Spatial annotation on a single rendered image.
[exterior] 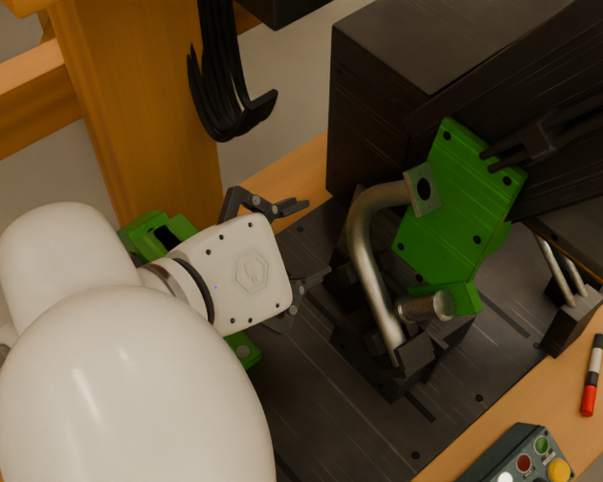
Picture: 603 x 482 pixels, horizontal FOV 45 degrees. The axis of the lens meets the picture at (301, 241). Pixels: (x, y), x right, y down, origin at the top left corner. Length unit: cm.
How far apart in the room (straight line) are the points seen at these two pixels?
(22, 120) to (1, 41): 223
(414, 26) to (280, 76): 181
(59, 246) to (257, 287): 24
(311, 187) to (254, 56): 166
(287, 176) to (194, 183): 28
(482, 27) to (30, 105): 58
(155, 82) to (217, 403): 69
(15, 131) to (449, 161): 51
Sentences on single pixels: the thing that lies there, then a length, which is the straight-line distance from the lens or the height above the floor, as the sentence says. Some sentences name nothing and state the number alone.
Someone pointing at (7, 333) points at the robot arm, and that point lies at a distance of 60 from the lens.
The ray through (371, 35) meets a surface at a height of 124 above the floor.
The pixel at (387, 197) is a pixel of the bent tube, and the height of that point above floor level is 117.
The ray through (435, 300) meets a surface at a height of 110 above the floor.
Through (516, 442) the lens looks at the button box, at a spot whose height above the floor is 94.
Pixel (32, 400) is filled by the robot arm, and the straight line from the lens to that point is 24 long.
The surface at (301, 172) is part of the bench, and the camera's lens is 129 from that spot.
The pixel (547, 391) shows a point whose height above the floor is 90.
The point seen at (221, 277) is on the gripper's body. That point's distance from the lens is 67.
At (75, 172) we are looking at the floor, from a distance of 257.
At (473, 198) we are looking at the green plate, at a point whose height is 121.
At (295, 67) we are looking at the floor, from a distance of 283.
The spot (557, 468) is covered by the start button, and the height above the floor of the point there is 94.
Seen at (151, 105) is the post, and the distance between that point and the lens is 91.
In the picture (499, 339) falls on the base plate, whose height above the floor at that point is 90.
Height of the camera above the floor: 185
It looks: 54 degrees down
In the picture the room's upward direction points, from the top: straight up
